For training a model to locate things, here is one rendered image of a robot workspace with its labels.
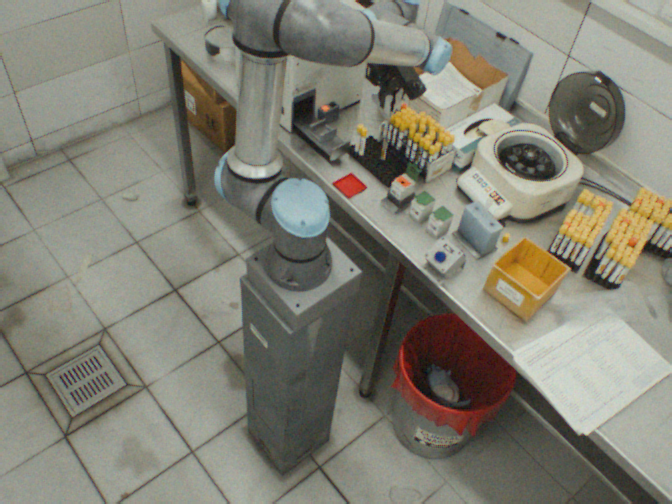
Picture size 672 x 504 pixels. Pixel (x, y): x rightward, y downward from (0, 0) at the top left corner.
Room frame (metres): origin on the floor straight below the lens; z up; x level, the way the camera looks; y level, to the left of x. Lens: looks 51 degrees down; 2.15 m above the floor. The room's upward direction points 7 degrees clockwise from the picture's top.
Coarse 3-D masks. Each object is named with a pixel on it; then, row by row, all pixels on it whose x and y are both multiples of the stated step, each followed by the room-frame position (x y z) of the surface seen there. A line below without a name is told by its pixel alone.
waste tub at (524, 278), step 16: (528, 240) 1.08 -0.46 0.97; (512, 256) 1.06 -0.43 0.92; (528, 256) 1.06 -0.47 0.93; (544, 256) 1.04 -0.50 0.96; (496, 272) 0.98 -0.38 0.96; (512, 272) 1.05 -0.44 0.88; (528, 272) 1.05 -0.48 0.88; (544, 272) 1.03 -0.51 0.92; (560, 272) 1.01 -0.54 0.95; (496, 288) 0.97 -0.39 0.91; (512, 288) 0.94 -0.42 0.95; (528, 288) 1.00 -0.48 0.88; (544, 288) 1.01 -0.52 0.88; (512, 304) 0.93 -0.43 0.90; (528, 304) 0.91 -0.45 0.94
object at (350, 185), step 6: (348, 174) 1.32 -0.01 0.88; (336, 180) 1.29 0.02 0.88; (342, 180) 1.30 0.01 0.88; (348, 180) 1.30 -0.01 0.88; (354, 180) 1.30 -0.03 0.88; (360, 180) 1.30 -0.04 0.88; (336, 186) 1.27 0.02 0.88; (342, 186) 1.27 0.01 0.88; (348, 186) 1.28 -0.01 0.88; (354, 186) 1.28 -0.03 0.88; (360, 186) 1.28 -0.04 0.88; (366, 186) 1.28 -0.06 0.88; (342, 192) 1.25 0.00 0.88; (348, 192) 1.25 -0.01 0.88; (354, 192) 1.25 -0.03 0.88; (348, 198) 1.23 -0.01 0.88
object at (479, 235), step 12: (480, 204) 1.17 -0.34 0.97; (468, 216) 1.15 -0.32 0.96; (480, 216) 1.13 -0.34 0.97; (492, 216) 1.14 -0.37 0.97; (468, 228) 1.14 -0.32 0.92; (480, 228) 1.11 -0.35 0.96; (492, 228) 1.10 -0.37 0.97; (468, 240) 1.13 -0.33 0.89; (480, 240) 1.10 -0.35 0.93; (492, 240) 1.09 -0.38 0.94; (480, 252) 1.09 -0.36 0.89
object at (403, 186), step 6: (396, 180) 1.25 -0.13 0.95; (402, 180) 1.25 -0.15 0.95; (408, 180) 1.25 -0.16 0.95; (396, 186) 1.23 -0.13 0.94; (402, 186) 1.23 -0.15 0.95; (408, 186) 1.23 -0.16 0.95; (390, 192) 1.24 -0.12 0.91; (396, 192) 1.23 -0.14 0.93; (402, 192) 1.22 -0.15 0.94; (408, 192) 1.23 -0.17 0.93; (402, 198) 1.22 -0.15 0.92
